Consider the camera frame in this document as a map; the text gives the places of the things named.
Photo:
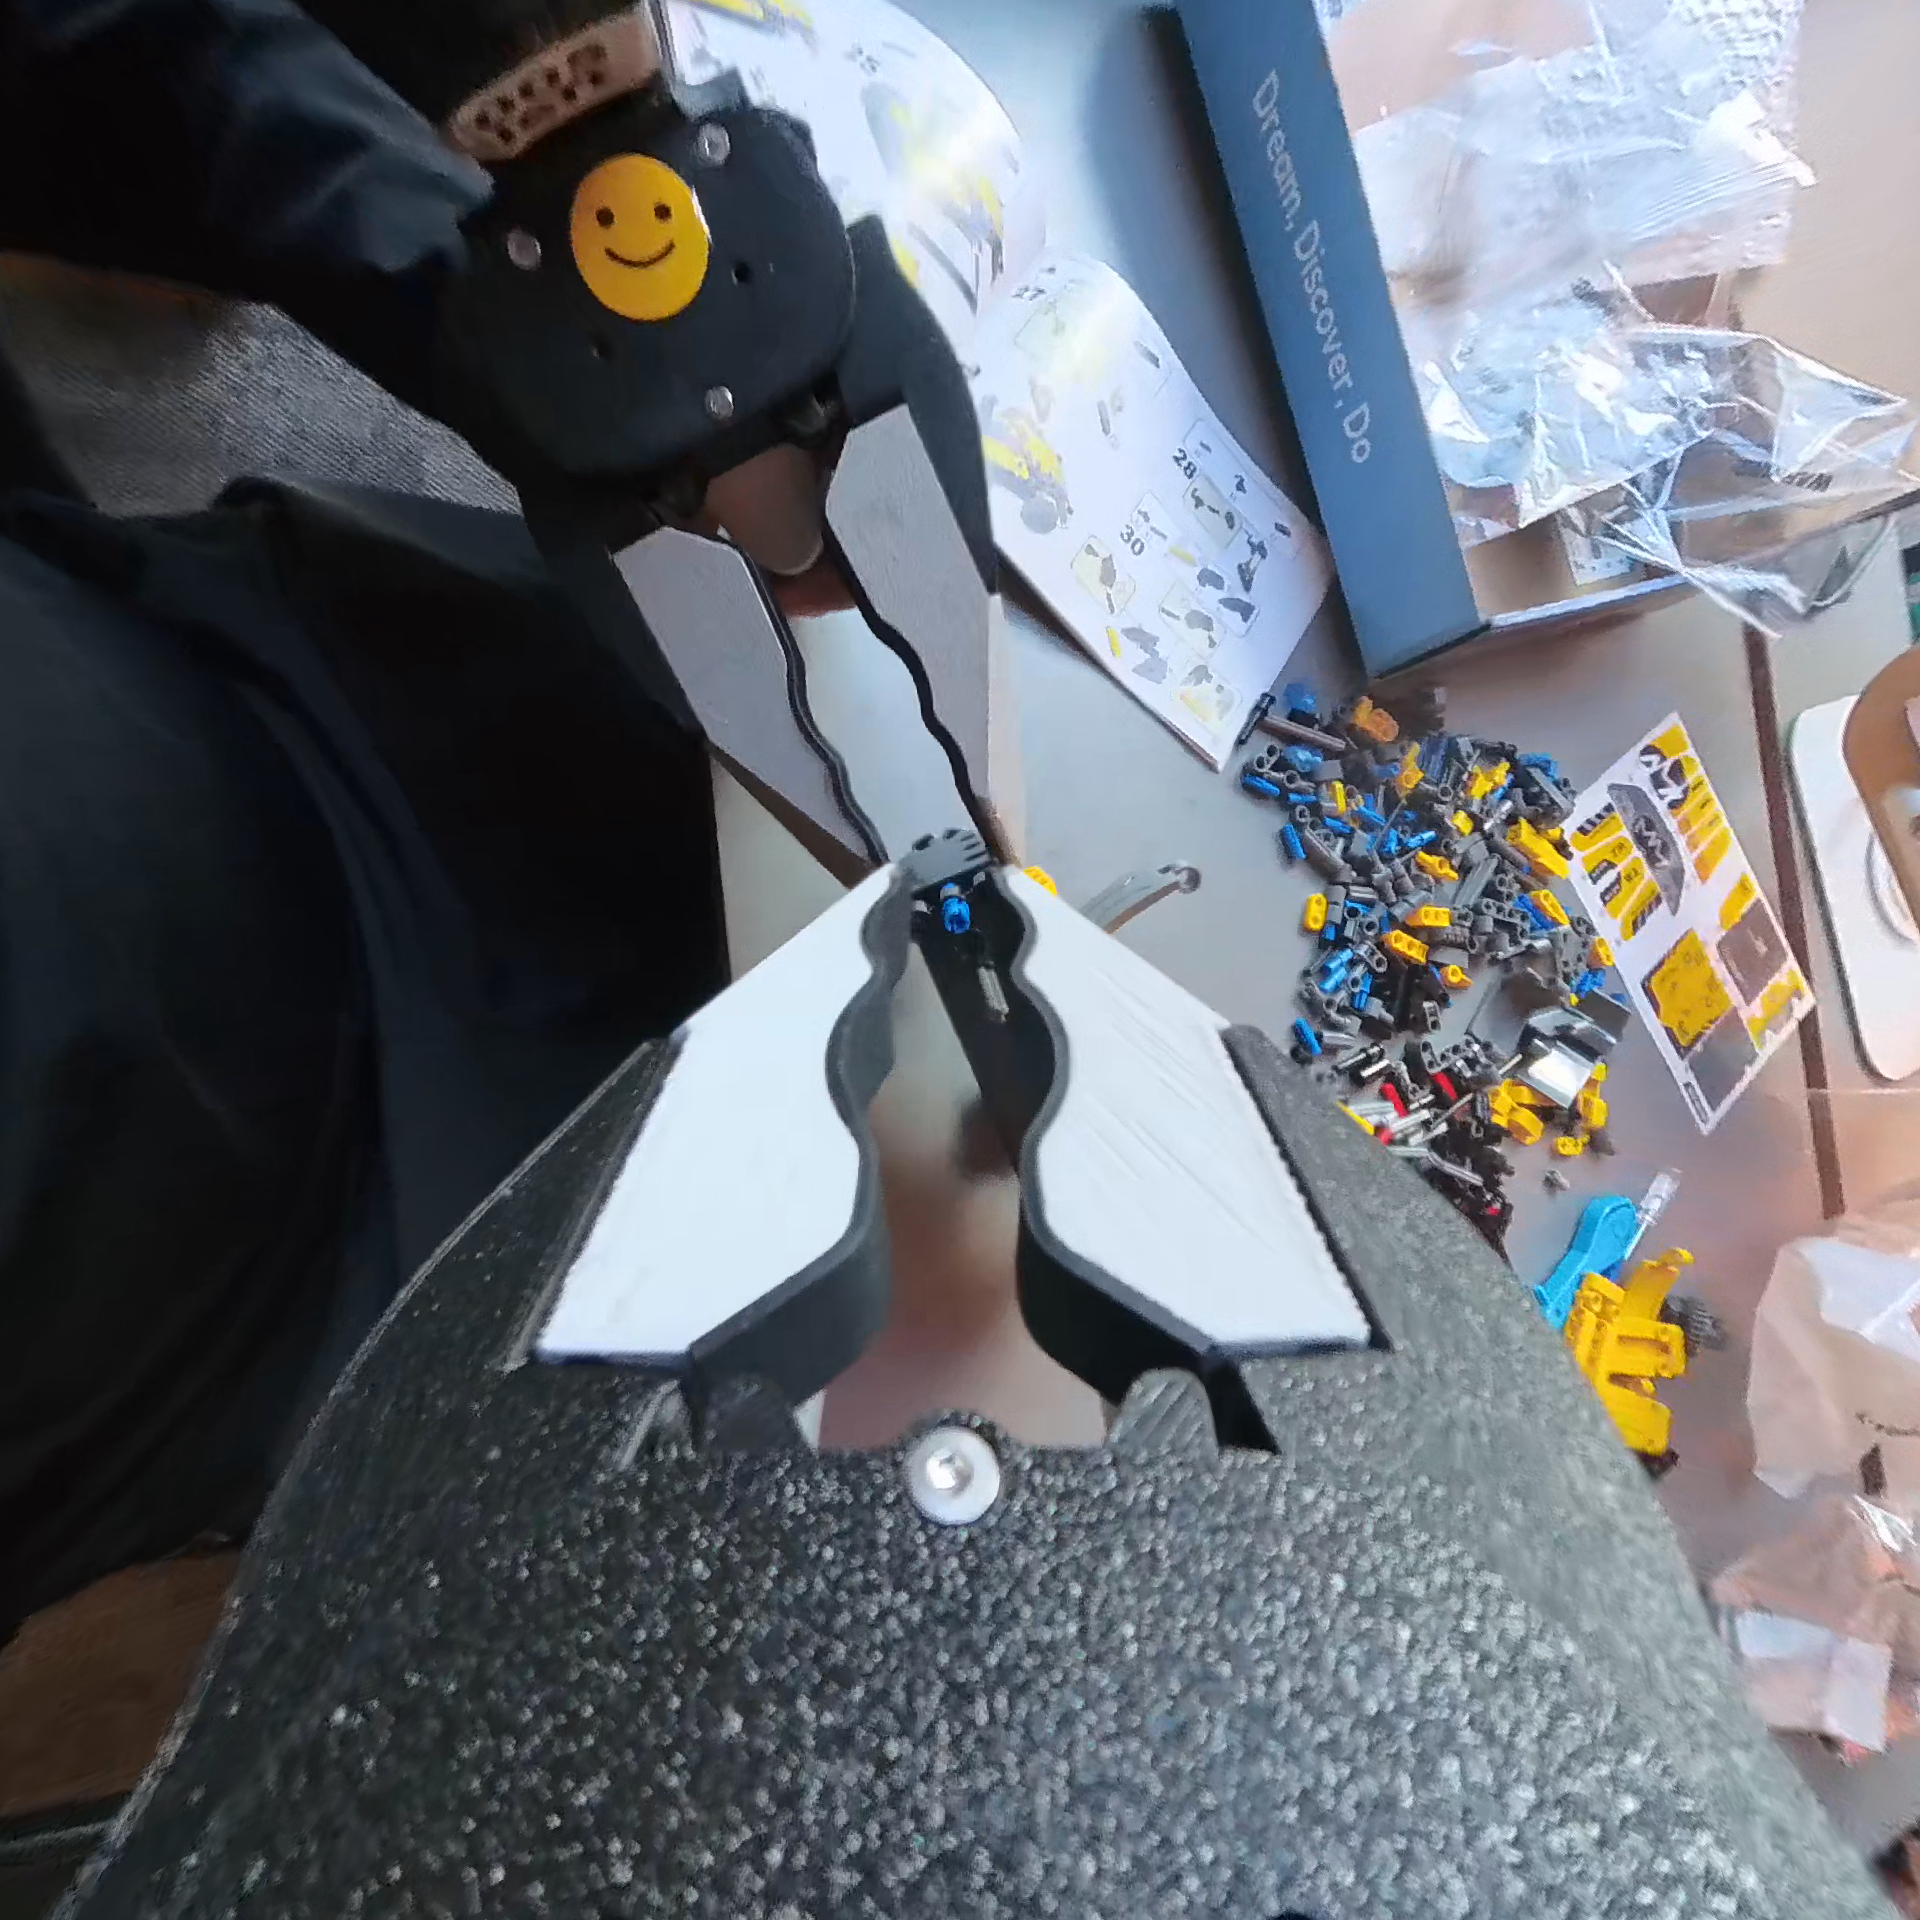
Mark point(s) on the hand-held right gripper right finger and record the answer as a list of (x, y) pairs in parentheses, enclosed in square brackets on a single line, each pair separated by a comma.
[(1186, 1186)]

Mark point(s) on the light blue curved brick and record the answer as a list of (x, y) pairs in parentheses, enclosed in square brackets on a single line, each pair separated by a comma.
[(1595, 1245)]

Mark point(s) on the clear bags of brick parts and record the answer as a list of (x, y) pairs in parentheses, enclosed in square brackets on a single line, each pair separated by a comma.
[(1621, 270)]

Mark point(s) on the building instruction booklet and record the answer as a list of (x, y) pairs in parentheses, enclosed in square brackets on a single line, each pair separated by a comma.
[(1141, 480)]

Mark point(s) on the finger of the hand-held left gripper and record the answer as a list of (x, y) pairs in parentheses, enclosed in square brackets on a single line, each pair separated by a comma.
[(931, 601), (737, 675)]

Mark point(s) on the pile of loose toy bricks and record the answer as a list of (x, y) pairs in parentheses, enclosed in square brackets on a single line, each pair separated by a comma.
[(1441, 930)]

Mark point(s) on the yellow toy brick vehicle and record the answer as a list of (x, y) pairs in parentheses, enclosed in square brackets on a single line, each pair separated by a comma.
[(976, 1019)]

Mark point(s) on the blue toy box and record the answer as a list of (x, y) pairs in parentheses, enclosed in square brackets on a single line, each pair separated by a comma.
[(1321, 331)]

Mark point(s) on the grey desk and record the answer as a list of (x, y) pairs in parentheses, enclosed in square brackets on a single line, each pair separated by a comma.
[(1141, 812)]

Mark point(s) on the yellow sticker sheet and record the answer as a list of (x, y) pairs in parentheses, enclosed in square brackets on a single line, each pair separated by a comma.
[(1696, 914)]

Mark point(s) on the person's legs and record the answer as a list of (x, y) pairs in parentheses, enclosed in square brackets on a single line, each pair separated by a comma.
[(271, 990)]

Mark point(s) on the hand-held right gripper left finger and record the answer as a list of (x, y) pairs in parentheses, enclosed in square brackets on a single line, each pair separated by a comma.
[(721, 1186)]

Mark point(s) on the person's left forearm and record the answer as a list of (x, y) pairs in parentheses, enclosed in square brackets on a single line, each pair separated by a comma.
[(182, 150)]

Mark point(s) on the blue brick pin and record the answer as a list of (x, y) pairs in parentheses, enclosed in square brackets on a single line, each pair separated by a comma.
[(955, 909)]

